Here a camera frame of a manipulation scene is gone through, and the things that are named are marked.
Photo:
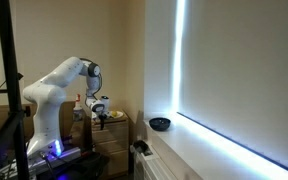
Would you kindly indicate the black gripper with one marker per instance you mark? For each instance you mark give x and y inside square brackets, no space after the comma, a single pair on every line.
[102,118]

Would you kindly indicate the spray bottle with red trigger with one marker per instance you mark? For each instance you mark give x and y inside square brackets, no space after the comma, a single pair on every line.
[77,113]

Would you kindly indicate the aluminium robot base rails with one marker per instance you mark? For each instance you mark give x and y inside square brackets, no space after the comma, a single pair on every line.
[67,155]

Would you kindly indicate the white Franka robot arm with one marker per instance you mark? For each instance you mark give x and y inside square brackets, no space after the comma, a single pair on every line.
[47,100]

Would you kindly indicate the dark blue bowl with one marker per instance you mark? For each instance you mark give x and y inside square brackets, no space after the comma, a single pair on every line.
[159,124]

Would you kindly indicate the yellow lemon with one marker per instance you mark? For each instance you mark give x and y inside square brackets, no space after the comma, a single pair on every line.
[114,114]

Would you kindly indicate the white round plate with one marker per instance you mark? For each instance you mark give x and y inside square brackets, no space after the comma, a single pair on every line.
[119,115]

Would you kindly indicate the light wooden nightstand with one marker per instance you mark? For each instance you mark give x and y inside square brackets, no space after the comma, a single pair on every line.
[110,150]

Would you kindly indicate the brown leather sofa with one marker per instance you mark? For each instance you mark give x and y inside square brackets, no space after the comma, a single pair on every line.
[69,123]

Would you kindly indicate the black base mat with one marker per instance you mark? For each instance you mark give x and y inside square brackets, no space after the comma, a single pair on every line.
[90,165]

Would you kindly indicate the small black bundle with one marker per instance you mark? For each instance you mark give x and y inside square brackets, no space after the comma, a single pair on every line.
[140,145]

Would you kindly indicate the white window sill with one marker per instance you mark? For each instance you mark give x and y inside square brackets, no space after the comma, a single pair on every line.
[197,150]

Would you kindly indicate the black metal camera stand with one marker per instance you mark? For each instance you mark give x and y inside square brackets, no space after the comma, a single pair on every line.
[12,83]

